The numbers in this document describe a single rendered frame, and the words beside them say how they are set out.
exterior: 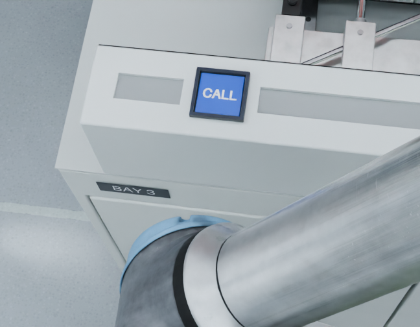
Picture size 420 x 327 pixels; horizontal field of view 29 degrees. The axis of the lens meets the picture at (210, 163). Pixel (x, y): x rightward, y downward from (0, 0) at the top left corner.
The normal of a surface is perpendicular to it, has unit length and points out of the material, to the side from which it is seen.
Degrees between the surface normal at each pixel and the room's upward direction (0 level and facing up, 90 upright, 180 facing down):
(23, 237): 0
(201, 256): 22
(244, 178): 90
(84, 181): 90
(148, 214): 90
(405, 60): 0
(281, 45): 0
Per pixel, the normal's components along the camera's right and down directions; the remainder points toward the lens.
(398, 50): -0.06, -0.38
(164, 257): -0.71, -0.65
